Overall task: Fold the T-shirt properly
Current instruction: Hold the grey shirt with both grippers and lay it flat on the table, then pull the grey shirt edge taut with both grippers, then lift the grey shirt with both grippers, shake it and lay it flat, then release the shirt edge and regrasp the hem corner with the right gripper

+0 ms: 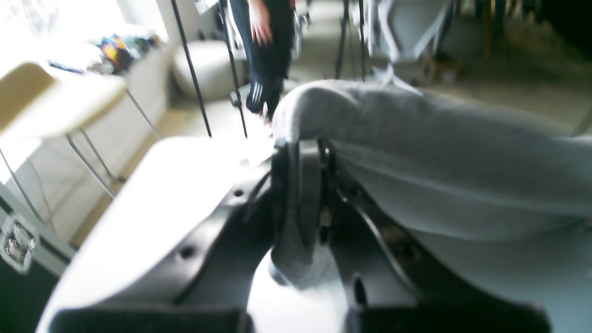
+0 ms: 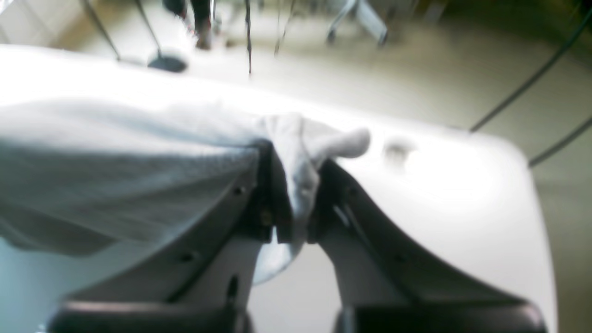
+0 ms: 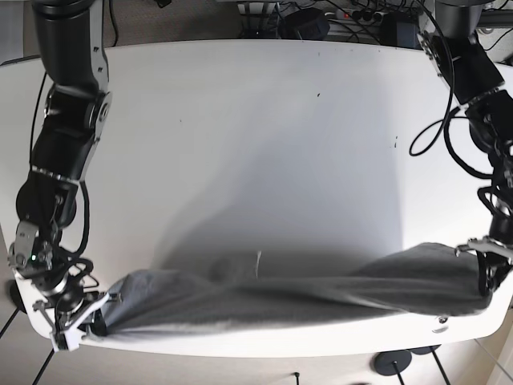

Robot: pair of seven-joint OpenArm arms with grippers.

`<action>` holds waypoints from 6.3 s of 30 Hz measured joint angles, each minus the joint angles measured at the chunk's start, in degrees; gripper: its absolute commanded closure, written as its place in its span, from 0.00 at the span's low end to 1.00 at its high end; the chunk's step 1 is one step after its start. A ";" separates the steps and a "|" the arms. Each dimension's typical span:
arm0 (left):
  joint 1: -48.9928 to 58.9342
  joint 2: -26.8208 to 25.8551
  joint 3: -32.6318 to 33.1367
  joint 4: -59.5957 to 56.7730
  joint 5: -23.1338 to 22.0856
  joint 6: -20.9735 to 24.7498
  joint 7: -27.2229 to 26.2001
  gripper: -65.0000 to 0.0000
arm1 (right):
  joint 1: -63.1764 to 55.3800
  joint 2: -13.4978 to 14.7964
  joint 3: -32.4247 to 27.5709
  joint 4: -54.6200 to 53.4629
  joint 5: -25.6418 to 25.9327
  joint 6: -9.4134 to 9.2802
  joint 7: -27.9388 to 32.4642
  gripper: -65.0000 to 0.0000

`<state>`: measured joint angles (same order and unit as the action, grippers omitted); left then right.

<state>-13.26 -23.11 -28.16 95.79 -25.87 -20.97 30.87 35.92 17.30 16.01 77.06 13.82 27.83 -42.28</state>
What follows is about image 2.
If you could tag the heather grey T-shirt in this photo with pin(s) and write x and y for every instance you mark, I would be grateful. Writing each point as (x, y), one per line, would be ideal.
(79, 175)

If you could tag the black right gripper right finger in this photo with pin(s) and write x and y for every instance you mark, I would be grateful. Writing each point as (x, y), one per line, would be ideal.
(389, 283)

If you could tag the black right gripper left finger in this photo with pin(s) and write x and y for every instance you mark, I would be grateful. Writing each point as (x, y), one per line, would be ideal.
(200, 282)

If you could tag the black round stand base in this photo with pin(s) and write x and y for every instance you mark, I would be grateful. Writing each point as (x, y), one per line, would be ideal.
(168, 62)

